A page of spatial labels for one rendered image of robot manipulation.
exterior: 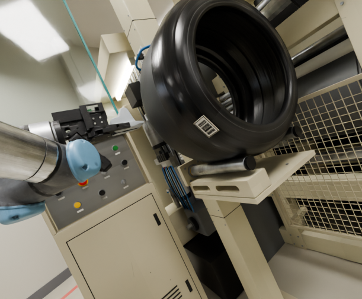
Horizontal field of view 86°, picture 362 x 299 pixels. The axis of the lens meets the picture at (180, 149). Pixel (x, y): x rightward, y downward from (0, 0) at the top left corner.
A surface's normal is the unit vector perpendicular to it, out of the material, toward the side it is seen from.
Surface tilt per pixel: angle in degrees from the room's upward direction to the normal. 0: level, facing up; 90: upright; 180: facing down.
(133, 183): 90
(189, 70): 89
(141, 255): 90
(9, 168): 145
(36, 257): 90
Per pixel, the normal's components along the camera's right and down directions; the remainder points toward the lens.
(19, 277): 0.70, -0.30
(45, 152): 0.95, -0.21
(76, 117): 0.44, -0.17
